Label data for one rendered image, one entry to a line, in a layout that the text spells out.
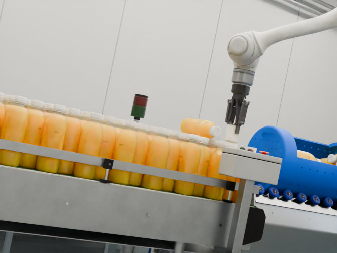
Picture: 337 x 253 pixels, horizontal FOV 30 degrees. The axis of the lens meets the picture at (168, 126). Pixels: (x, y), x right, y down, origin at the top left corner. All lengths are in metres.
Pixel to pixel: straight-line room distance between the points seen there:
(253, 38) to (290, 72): 5.11
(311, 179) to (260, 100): 4.55
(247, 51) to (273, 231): 0.74
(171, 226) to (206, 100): 4.51
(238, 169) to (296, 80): 5.42
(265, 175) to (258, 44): 0.50
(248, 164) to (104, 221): 0.54
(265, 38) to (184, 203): 0.70
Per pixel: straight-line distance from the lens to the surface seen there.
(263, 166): 2.28
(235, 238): 2.30
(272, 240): 2.64
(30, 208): 2.04
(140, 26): 6.19
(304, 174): 2.66
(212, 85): 6.72
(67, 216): 2.08
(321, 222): 2.78
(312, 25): 2.54
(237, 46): 2.38
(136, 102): 2.75
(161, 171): 2.21
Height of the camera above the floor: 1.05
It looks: 2 degrees up
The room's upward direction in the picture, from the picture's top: 11 degrees clockwise
